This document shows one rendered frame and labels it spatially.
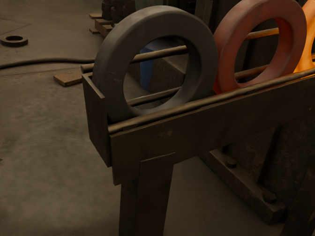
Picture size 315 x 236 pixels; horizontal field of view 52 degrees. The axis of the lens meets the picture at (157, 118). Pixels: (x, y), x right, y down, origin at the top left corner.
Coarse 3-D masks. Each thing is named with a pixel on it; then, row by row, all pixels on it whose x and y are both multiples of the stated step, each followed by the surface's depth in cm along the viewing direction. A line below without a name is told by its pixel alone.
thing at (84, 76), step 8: (88, 80) 41; (88, 88) 41; (96, 88) 39; (88, 96) 43; (96, 96) 39; (104, 96) 38; (88, 104) 44; (96, 104) 40; (104, 104) 38; (88, 112) 45; (96, 112) 41; (104, 112) 39; (88, 120) 46; (96, 120) 42; (104, 120) 39; (88, 128) 48; (96, 128) 43; (104, 128) 40; (96, 136) 44; (104, 136) 41; (96, 144) 46; (104, 144) 42; (104, 152) 43; (104, 160) 44
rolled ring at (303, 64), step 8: (312, 0) 55; (304, 8) 55; (312, 8) 54; (312, 16) 54; (312, 24) 54; (312, 32) 55; (312, 40) 56; (304, 48) 56; (304, 56) 57; (304, 64) 58; (312, 64) 60
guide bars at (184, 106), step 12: (300, 72) 55; (312, 72) 56; (252, 84) 51; (264, 84) 51; (276, 84) 53; (216, 96) 47; (228, 96) 48; (168, 108) 44; (180, 108) 45; (192, 108) 46; (132, 120) 42; (144, 120) 42; (108, 132) 41
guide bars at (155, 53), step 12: (252, 36) 56; (264, 36) 58; (180, 48) 50; (132, 60) 47; (144, 60) 48; (84, 72) 44; (240, 72) 57; (252, 72) 58; (144, 96) 49; (156, 96) 50; (168, 96) 51; (108, 120) 48
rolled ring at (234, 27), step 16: (256, 0) 46; (272, 0) 46; (288, 0) 47; (240, 16) 45; (256, 16) 46; (272, 16) 47; (288, 16) 49; (304, 16) 51; (224, 32) 46; (240, 32) 46; (288, 32) 52; (304, 32) 53; (224, 48) 46; (288, 48) 54; (224, 64) 48; (272, 64) 56; (288, 64) 55; (224, 80) 49; (256, 80) 56
